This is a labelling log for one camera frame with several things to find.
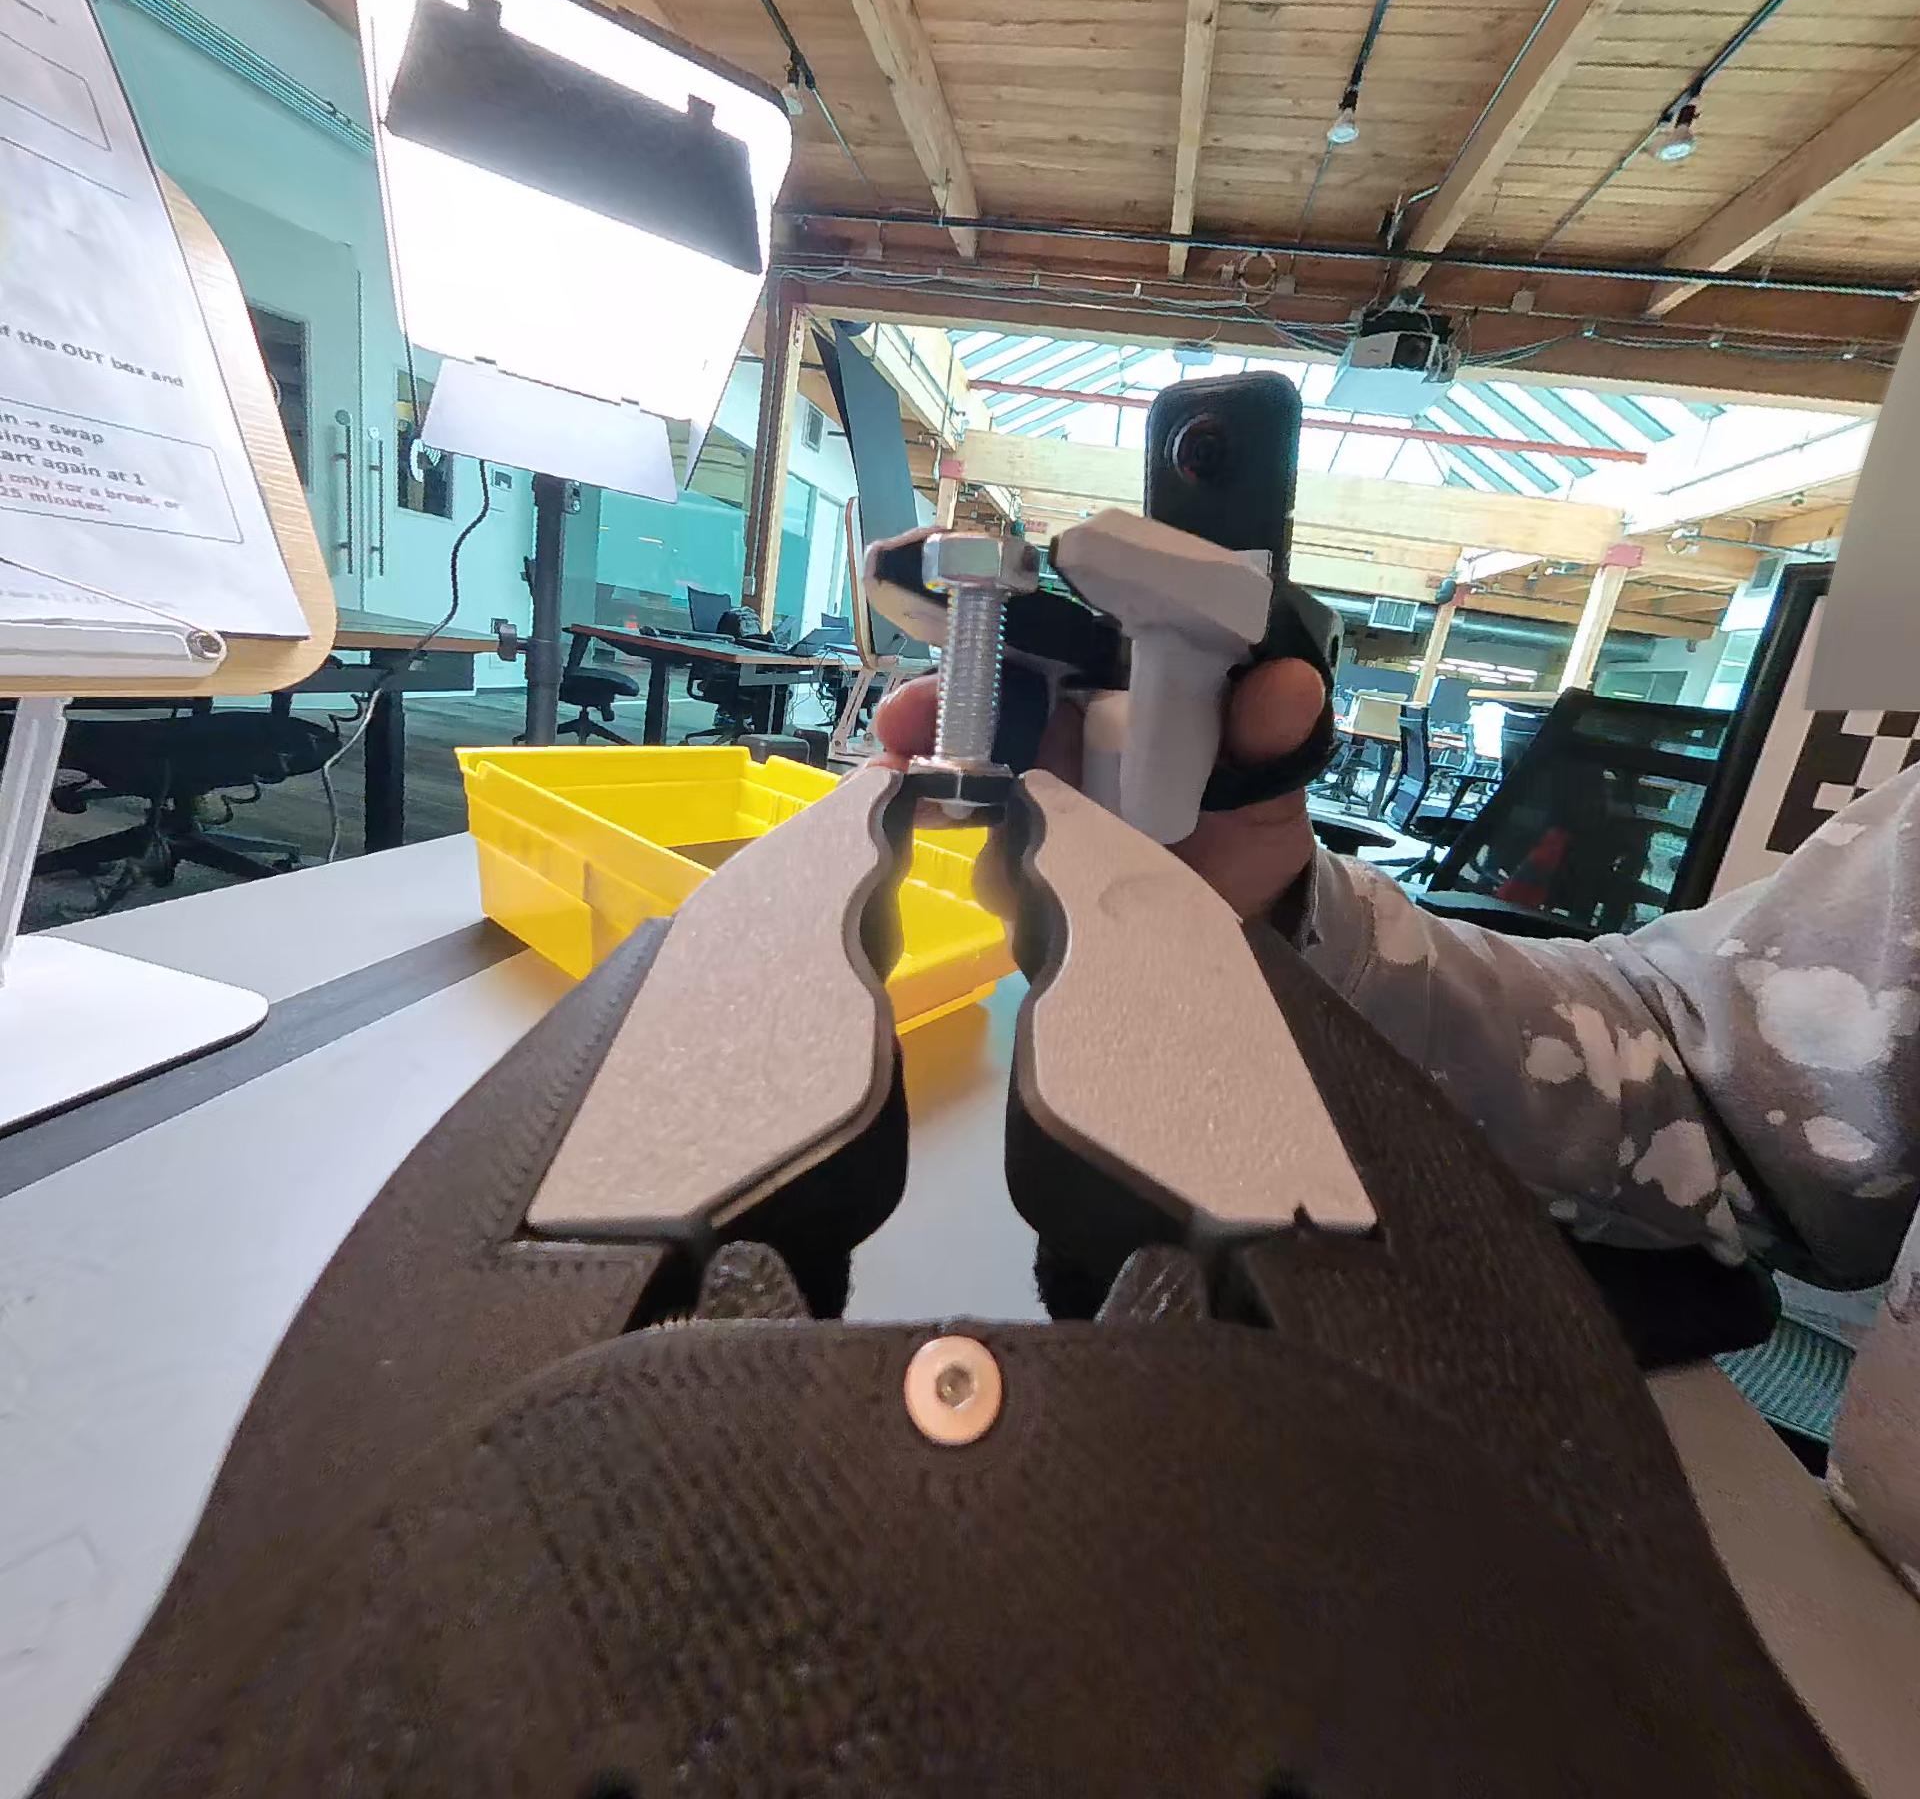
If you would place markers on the silver hex bolt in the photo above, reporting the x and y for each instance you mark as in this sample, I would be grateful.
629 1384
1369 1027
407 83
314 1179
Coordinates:
966 674

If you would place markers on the wooden document board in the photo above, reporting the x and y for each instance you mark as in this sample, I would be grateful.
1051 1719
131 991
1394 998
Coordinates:
277 510

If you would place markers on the white document stand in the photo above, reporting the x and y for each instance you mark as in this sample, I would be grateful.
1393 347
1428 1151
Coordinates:
121 1034

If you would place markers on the silver hex nut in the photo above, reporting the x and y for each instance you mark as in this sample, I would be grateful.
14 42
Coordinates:
951 786

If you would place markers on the person's right hand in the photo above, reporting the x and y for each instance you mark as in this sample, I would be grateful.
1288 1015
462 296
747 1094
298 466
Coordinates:
1274 719

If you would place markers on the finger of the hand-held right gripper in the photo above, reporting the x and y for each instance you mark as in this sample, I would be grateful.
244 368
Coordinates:
882 585
1171 576

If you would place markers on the black light stand pole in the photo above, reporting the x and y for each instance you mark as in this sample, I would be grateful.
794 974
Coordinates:
546 598

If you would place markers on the wooden table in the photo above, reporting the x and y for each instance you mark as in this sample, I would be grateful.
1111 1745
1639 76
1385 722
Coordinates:
675 640

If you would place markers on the yellow plastic bin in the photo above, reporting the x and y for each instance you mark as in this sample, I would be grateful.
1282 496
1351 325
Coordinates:
600 839

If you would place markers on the printed instruction sheet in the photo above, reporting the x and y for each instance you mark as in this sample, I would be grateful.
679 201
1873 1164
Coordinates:
89 328

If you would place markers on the ceiling projector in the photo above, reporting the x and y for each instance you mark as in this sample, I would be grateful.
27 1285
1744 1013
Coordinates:
1389 366

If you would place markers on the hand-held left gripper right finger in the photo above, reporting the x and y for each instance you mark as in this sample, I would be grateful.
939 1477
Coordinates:
1184 1064

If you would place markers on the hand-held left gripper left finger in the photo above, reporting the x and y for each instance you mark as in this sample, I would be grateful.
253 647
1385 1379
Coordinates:
719 1064

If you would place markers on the black office chair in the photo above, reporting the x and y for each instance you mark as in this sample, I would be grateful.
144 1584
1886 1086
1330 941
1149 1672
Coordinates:
600 690
736 668
195 779

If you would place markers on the black mesh chair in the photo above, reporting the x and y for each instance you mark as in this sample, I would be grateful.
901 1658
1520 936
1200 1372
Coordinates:
1590 809

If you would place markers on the fiducial marker sign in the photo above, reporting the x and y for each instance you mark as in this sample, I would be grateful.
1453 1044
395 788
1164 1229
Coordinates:
1860 764

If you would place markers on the LED light panel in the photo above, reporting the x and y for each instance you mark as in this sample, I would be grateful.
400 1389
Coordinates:
569 180

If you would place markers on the person's right forearm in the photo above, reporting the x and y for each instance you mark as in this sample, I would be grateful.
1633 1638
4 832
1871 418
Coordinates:
1651 1050

